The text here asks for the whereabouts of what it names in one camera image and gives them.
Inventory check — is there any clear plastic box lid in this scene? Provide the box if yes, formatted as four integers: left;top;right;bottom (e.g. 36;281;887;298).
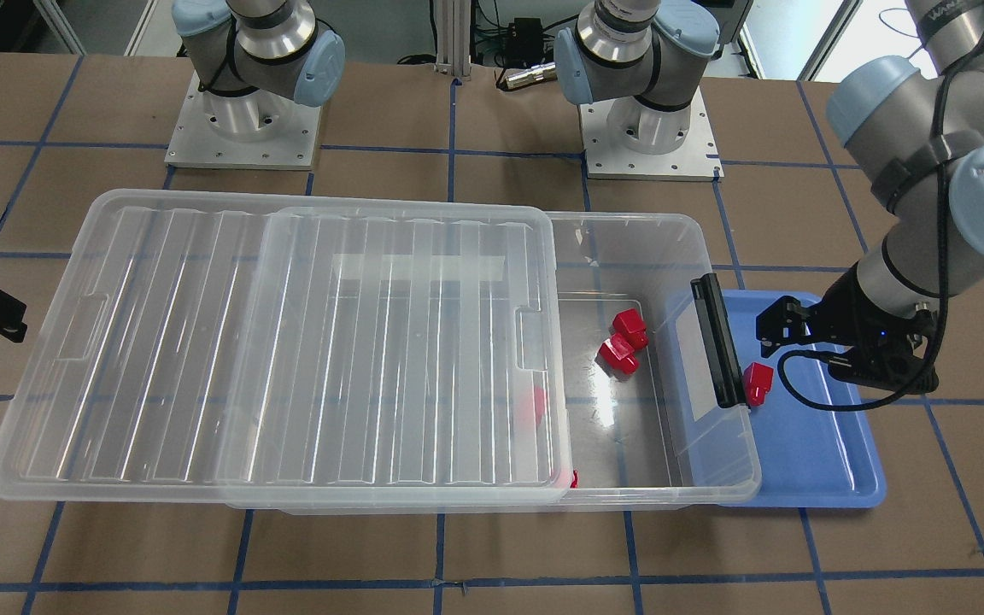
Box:
0;190;571;513

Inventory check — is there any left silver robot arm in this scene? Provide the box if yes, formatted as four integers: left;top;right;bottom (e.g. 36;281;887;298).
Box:
553;1;984;398

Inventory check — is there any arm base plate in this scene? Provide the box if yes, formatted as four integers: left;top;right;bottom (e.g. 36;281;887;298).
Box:
164;73;323;171
579;89;725;182

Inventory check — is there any black box latch handle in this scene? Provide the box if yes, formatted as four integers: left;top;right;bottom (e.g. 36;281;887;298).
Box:
690;272;748;408

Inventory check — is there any blue plastic tray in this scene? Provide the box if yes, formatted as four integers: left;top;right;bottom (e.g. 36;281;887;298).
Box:
688;290;887;509

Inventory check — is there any black electronics box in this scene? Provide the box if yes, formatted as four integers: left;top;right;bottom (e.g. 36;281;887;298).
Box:
504;17;546;63

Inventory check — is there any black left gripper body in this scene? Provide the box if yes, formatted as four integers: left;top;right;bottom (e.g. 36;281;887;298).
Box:
755;272;940;394

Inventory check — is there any silver metal connector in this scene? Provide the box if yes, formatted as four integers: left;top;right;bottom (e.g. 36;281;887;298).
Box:
495;61;557;92

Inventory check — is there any clear plastic storage box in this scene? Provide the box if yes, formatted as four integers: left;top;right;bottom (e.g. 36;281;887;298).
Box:
270;211;762;516

